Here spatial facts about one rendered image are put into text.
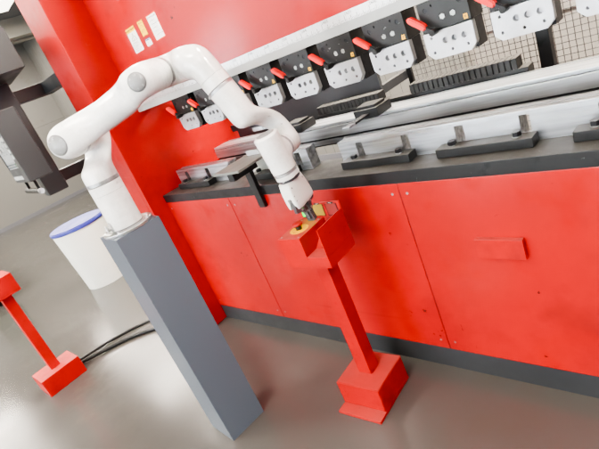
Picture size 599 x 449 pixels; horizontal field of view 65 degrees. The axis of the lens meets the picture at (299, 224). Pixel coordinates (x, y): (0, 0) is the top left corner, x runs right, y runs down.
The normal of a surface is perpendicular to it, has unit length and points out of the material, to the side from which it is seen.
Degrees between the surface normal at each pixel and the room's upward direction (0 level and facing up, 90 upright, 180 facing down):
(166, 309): 90
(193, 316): 90
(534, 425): 0
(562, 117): 90
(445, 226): 90
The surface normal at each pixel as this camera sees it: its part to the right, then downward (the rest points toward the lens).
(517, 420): -0.36, -0.86
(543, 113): -0.61, 0.50
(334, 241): 0.74, -0.04
